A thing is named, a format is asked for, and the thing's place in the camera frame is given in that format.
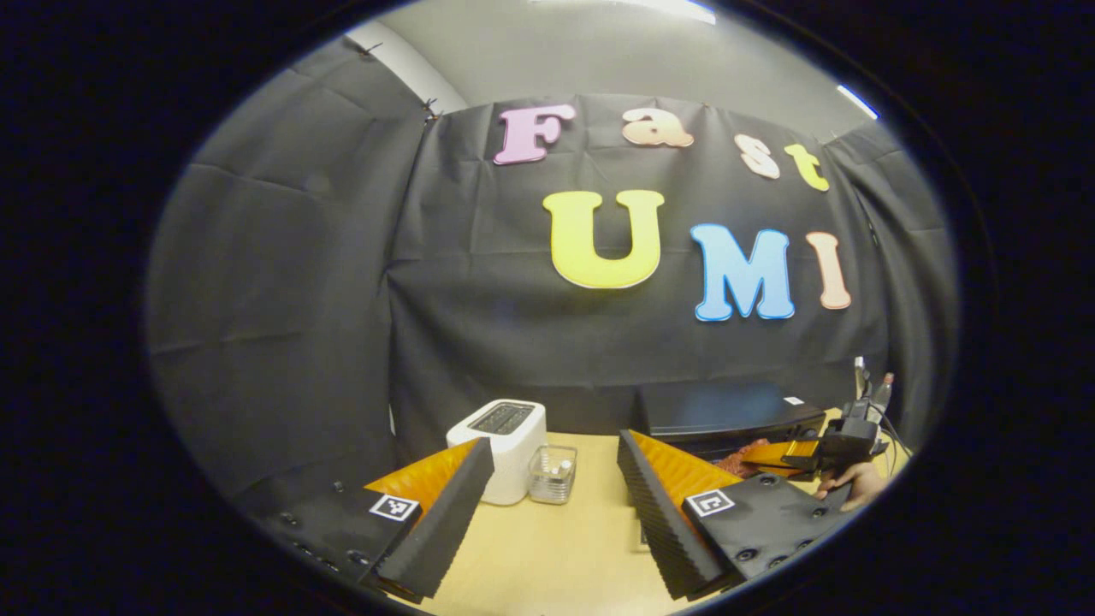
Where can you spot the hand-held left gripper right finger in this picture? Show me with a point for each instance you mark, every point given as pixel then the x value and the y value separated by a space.
pixel 663 522

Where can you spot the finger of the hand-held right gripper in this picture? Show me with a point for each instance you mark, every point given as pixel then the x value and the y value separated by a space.
pixel 783 453

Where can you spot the red-brown meat piece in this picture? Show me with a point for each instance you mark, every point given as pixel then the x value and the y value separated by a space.
pixel 742 458

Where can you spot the white toaster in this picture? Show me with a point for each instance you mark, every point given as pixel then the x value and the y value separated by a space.
pixel 509 445

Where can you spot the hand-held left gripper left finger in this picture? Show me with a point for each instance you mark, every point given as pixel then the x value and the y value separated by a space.
pixel 440 526

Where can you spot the small ceiling light panel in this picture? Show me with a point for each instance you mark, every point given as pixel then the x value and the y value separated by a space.
pixel 858 101

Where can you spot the black backdrop cloth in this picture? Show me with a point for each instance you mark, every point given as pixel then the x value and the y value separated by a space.
pixel 282 299

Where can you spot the black electric oven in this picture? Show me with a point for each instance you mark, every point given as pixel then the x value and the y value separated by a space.
pixel 727 411

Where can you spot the clear plastic container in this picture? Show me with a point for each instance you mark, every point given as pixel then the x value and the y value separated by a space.
pixel 553 475

